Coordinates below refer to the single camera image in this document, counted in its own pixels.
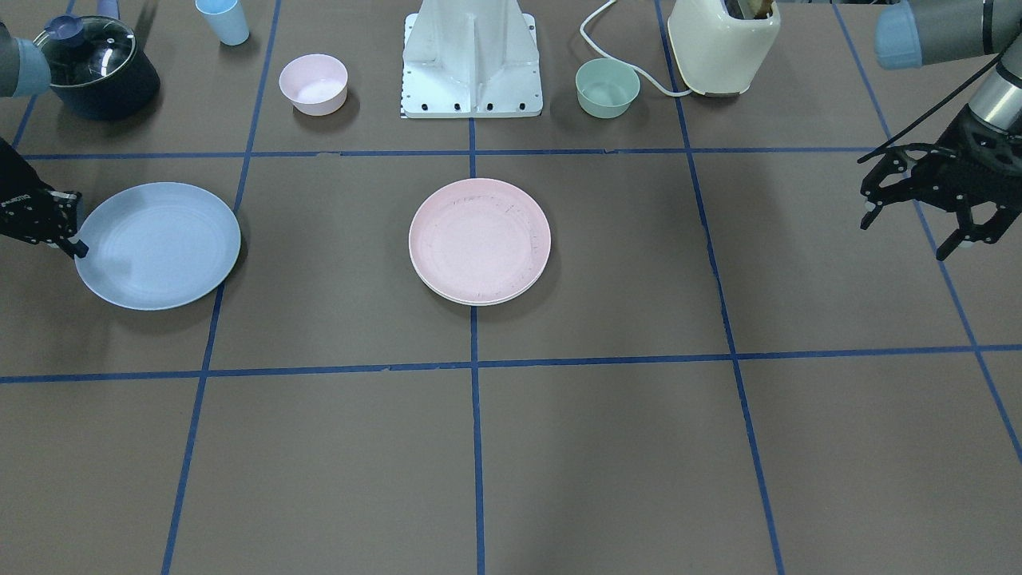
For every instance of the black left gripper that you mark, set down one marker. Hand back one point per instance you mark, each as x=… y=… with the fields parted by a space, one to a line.
x=984 y=137

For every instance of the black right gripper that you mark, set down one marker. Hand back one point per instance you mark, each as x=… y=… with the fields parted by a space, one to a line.
x=16 y=190

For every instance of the light blue plate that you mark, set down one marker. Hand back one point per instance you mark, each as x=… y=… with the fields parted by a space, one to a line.
x=158 y=246

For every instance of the pink plate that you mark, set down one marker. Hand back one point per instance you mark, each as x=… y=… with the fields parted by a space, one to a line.
x=480 y=226
x=474 y=290

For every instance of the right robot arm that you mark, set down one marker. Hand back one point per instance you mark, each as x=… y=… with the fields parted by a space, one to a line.
x=25 y=71

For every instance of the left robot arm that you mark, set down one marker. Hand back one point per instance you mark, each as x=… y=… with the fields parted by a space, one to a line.
x=911 y=34

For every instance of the dark blue lidded pot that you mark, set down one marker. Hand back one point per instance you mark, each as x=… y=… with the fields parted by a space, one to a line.
x=97 y=64

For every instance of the cream toaster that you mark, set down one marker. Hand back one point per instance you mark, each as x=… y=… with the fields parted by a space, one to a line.
x=719 y=46

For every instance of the light blue cup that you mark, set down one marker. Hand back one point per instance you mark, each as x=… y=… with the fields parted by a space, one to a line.
x=226 y=19

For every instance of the pink bowl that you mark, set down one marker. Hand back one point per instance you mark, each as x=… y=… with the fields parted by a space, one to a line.
x=315 y=84

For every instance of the green bowl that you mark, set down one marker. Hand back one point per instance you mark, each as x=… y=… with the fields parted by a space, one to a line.
x=605 y=88

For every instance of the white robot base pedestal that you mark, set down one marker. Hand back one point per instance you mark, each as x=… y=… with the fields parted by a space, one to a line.
x=471 y=60

